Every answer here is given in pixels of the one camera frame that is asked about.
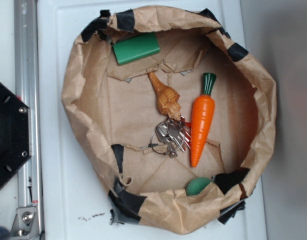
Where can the green ball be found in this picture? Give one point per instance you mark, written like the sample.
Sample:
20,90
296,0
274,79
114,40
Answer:
197,185

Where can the metal corner bracket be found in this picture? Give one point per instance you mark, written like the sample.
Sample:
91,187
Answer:
26,224

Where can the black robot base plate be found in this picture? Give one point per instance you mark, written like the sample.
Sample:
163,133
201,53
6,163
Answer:
15,147

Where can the silver key bunch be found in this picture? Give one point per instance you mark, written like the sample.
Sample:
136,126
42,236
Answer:
169,137

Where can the brown paper bag bin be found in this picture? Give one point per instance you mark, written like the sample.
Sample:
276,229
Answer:
112,111

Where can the aluminium extrusion rail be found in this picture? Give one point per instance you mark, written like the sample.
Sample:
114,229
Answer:
30,186

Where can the green rectangular block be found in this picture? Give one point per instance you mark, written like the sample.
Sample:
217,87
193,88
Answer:
136,48

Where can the brown spiral seashell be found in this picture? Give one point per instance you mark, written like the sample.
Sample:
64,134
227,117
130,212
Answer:
166,98

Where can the orange toy carrot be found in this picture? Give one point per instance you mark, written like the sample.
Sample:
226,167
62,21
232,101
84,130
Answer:
201,118

